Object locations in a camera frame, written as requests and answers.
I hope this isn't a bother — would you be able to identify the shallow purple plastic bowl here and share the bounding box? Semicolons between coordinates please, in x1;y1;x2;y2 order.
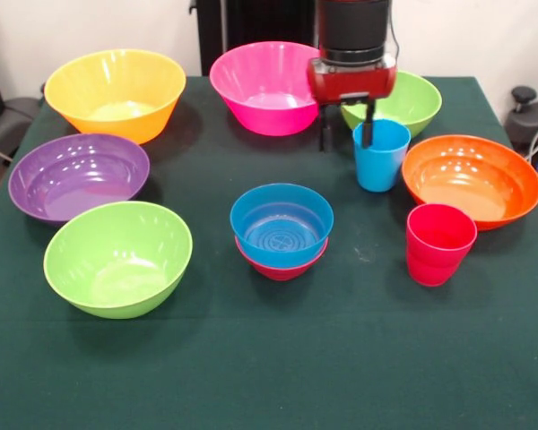
8;133;151;224

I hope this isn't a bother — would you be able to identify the dark green table cloth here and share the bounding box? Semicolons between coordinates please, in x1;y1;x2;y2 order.
0;74;538;430

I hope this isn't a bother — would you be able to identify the blue plastic cup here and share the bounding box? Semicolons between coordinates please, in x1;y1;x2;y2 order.
351;118;412;193

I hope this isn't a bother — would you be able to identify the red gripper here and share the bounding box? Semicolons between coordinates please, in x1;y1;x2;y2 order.
307;54;398;154

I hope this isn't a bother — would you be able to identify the red plastic cup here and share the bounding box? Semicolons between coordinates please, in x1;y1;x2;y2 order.
405;202;479;288

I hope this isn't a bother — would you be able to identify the large yellow-orange plastic bowl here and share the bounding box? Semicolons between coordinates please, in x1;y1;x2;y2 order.
43;48;187;146

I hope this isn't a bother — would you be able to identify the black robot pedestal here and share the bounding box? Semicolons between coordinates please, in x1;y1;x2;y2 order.
195;0;322;77

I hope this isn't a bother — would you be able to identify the black wall cable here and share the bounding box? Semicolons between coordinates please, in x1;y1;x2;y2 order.
388;20;402;60

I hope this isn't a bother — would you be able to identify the light green plastic bowl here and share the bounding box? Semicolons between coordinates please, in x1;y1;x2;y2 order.
42;200;194;321
340;70;443;130

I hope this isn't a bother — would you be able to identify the large pink plastic bowl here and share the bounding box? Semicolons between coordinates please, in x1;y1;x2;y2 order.
209;40;322;137

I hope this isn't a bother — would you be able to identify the small blue plastic bowl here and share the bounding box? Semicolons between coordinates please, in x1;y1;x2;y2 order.
229;182;335;269

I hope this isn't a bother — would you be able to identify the shallow orange plastic bowl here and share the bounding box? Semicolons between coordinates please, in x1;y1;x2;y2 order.
401;134;538;232

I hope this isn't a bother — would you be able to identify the small red plastic bowl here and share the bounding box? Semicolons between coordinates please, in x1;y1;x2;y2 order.
234;236;330;282

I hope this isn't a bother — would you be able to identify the black floor stand base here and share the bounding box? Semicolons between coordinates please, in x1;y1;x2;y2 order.
505;86;538;156

